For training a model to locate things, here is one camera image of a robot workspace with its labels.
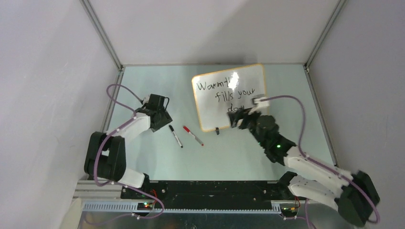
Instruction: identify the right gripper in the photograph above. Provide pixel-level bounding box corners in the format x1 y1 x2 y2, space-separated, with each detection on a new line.
227 106 266 147

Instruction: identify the black whiteboard marker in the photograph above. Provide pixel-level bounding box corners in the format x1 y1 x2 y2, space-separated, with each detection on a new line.
169 125 183 148

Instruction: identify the yellow framed whiteboard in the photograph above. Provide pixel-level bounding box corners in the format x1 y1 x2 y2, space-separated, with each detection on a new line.
191 63 266 132

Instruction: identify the red capped marker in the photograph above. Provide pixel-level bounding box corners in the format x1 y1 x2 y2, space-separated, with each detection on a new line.
183 126 204 146

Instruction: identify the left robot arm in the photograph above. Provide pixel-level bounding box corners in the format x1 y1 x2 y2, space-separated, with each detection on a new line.
84 94 172 199

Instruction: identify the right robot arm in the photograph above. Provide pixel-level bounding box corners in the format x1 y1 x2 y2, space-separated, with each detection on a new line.
227 108 380 227

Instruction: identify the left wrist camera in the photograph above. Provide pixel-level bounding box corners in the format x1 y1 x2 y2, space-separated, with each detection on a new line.
141 95 150 105

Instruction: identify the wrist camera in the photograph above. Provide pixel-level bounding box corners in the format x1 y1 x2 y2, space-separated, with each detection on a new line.
141 95 150 105
248 94 270 115

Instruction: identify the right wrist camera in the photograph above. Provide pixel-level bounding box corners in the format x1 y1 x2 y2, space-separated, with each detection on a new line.
248 94 270 115

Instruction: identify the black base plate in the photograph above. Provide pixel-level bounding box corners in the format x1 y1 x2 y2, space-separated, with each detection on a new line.
141 181 304 210

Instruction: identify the aluminium frame rail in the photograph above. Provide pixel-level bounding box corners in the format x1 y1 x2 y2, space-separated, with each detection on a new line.
79 0 123 71

